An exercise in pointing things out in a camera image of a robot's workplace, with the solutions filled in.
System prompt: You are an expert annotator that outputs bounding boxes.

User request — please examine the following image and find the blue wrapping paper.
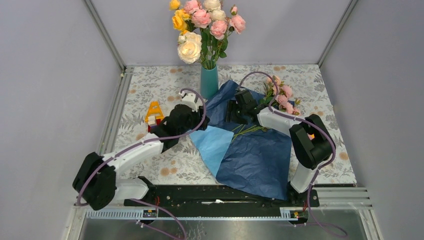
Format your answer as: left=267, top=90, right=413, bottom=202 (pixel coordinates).
left=189, top=80, right=292, bottom=200

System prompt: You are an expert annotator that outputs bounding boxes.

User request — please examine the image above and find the teal ceramic vase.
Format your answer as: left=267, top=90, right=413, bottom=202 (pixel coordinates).
left=200, top=66, right=219, bottom=100

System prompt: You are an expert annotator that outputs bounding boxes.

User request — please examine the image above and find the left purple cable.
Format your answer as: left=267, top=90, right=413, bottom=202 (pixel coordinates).
left=75, top=88, right=207, bottom=240

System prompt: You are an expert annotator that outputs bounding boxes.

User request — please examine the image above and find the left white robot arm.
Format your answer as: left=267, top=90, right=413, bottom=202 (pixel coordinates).
left=72, top=103, right=209, bottom=211

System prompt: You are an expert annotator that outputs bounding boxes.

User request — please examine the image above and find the floral patterned table mat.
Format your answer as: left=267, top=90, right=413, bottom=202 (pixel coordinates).
left=112, top=64, right=358, bottom=186

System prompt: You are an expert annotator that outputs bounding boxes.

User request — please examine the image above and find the purple cable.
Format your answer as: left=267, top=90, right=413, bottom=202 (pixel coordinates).
left=237, top=71, right=349, bottom=239
left=75, top=88, right=207, bottom=240

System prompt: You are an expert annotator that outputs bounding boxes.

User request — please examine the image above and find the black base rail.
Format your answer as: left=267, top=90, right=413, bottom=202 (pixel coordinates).
left=142, top=185, right=320, bottom=218

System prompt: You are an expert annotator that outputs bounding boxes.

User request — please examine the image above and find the yellow red toy block car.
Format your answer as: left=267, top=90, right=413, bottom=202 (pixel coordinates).
left=144, top=101, right=165, bottom=132

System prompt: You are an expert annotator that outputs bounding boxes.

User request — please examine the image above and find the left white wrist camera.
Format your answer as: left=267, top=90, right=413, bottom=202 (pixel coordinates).
left=179, top=91, right=203, bottom=112

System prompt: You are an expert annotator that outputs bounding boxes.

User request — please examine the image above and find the flower bouquet in vase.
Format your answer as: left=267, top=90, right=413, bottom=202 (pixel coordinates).
left=169, top=0, right=246, bottom=70

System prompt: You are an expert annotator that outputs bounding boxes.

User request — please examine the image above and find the pink flowers bunch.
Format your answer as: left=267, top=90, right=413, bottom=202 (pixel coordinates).
left=235, top=75, right=300, bottom=136

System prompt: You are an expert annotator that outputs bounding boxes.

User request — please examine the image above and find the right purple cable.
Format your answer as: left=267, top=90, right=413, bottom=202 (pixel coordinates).
left=237, top=71, right=349, bottom=239

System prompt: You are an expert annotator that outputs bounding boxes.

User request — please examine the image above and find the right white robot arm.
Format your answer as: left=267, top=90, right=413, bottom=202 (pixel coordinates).
left=225, top=89, right=336, bottom=206

